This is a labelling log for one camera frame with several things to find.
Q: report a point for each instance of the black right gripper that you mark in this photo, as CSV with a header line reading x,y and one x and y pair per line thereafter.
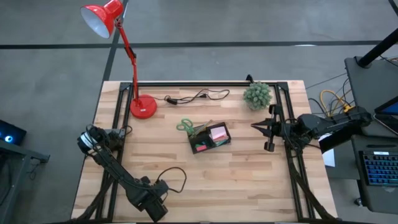
x,y
280,132

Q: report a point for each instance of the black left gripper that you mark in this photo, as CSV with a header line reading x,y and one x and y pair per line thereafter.
x,y
157,210

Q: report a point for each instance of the green sticky note pad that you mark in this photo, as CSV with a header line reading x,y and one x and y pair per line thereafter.
x,y
222,143

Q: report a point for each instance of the pink sticky note pad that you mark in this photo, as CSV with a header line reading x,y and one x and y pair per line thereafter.
x,y
218,133

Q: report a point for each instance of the black mesh desk organizer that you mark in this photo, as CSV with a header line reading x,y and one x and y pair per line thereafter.
x,y
205,140

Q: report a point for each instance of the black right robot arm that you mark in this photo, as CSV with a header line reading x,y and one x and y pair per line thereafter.
x,y
329,123

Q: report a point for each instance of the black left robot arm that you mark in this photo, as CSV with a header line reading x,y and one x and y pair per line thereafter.
x,y
115,168

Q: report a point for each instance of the green potted plant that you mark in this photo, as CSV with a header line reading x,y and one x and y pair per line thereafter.
x,y
257,95

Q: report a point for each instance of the white paper sheet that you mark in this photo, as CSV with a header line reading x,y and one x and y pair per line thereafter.
x,y
329,158

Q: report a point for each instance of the red desk lamp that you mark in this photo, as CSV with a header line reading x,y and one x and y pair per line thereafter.
x,y
143,107

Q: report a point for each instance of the grey desk with pole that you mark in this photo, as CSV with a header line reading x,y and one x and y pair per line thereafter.
x,y
363,87

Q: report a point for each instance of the backlit computer keyboard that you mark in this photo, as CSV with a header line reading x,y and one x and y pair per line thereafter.
x,y
381,168

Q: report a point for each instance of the grey keyboard desk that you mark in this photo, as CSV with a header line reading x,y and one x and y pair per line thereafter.
x,y
373,199

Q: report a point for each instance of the black monitor pole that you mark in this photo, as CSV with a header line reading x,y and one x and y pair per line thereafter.
x,y
376,48

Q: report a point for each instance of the black equipment cart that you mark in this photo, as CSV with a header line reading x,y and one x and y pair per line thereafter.
x,y
12,174

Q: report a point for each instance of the computer tower blue light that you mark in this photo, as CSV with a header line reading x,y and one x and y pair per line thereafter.
x,y
12,133

